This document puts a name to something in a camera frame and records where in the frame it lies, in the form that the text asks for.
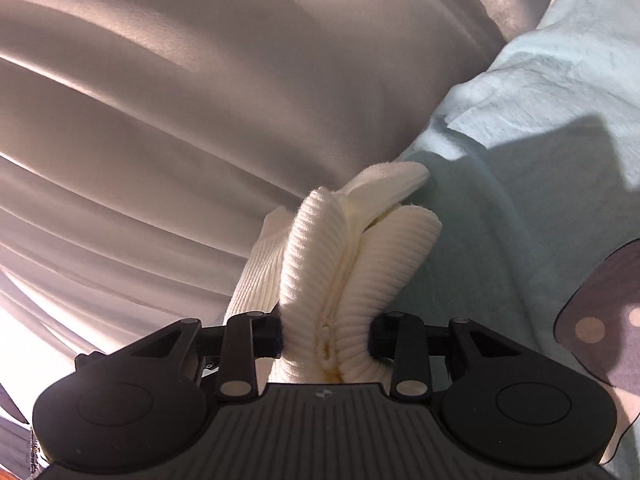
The cream ribbed knit sweater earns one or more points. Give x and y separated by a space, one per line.
332 267

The striped fabric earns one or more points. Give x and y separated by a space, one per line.
19 450

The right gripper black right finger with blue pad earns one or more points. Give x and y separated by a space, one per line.
499 401

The light blue patterned bedsheet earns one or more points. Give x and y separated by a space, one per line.
535 177

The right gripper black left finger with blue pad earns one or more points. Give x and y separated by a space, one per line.
149 401

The beige pleated curtain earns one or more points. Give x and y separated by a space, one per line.
144 141

